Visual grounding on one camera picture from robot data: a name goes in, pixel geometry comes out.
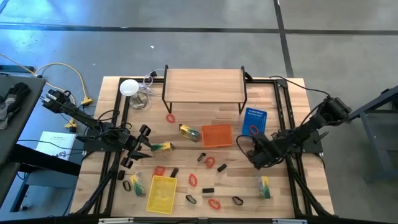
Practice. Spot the yellow plastic basket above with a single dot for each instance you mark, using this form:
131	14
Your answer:
161	194

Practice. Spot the grey black work glove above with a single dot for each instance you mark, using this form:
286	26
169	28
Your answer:
14	99

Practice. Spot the black elastic band loop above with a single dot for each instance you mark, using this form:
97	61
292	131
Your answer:
234	199
123	185
194	201

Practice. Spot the dark blue table frame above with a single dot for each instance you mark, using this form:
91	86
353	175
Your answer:
373	104

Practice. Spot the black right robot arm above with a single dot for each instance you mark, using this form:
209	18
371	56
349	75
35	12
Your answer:
304	130

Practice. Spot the dark workbench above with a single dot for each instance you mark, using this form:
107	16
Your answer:
25	121

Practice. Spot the small black block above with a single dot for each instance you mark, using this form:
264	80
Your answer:
121	175

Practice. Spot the wooden shelf riser black legs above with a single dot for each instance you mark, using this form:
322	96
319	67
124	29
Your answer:
203	85

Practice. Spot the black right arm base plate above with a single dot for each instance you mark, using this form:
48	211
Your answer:
314	146

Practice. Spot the blue plastic basket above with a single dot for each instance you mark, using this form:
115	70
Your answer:
259	116

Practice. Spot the yellow green crayon box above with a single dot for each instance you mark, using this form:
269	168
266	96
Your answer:
189	133
163	147
264	188
138	186

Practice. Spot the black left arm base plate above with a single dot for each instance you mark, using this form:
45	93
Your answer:
93	145

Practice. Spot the white paper booklet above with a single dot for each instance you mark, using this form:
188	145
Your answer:
59	137

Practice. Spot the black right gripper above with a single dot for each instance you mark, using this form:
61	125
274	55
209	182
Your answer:
264	151

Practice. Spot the orange plastic basket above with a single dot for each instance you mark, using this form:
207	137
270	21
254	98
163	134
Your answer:
217	136

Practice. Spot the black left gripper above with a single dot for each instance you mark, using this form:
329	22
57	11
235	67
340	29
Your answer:
130	143

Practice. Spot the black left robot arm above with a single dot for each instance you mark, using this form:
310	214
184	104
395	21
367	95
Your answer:
77	113

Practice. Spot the white dome table lamp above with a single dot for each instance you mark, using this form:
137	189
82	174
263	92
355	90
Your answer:
129	87

